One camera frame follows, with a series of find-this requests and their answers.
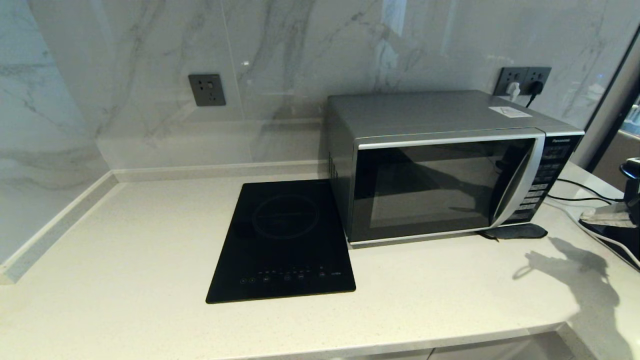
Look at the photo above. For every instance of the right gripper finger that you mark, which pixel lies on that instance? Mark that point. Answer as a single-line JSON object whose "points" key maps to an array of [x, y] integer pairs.
{"points": [[610, 209], [607, 221]]}

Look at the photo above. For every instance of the white paper sheet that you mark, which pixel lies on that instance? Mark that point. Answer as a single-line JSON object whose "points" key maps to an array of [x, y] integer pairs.
{"points": [[510, 112]]}

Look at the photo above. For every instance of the silver microwave oven body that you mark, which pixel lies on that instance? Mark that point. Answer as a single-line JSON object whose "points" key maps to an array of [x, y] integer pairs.
{"points": [[425, 112]]}

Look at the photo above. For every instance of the black countertop appliance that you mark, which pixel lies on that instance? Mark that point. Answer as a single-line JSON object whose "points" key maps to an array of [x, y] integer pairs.
{"points": [[617, 237]]}

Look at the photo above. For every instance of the dark blue rubber mat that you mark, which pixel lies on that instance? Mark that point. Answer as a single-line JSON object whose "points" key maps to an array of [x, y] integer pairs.
{"points": [[517, 231]]}

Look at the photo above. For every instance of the black power plug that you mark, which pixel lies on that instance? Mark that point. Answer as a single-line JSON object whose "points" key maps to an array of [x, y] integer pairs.
{"points": [[536, 88]]}

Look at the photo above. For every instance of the white power plug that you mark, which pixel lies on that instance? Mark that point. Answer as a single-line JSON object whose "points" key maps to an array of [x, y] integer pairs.
{"points": [[513, 91]]}

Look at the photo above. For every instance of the black induction cooktop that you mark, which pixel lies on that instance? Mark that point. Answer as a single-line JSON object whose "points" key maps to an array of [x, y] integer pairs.
{"points": [[285, 240]]}

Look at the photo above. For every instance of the black vertical frame strip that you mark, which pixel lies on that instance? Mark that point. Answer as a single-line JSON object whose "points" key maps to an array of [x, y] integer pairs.
{"points": [[610, 90]]}

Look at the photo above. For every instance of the grey double wall socket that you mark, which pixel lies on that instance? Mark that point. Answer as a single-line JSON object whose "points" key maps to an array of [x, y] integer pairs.
{"points": [[506, 75]]}

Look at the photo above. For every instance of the grey single wall socket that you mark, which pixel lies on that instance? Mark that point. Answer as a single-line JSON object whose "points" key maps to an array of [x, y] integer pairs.
{"points": [[207, 90]]}

